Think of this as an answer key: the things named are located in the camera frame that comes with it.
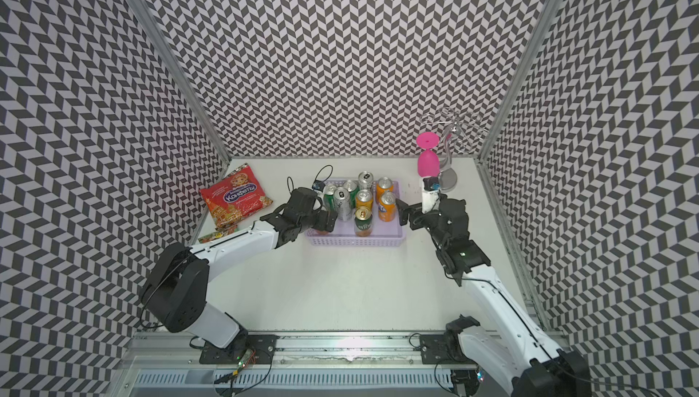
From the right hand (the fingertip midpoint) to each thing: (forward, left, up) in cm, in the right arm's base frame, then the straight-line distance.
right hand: (412, 201), depth 78 cm
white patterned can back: (+16, +14, -9) cm, 23 cm away
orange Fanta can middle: (+10, +14, -13) cm, 21 cm away
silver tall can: (+6, +21, -10) cm, 24 cm away
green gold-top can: (+1, +14, -13) cm, 20 cm away
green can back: (+12, +18, -10) cm, 24 cm away
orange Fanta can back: (+15, +7, -12) cm, 20 cm away
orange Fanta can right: (+7, +6, -14) cm, 17 cm away
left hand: (+4, +28, -12) cm, 31 cm away
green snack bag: (0, +65, -19) cm, 68 cm away
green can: (+9, +26, -11) cm, 30 cm away
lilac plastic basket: (+1, +7, -22) cm, 23 cm away
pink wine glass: (+20, -8, -5) cm, 22 cm away
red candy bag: (+14, +63, -16) cm, 66 cm away
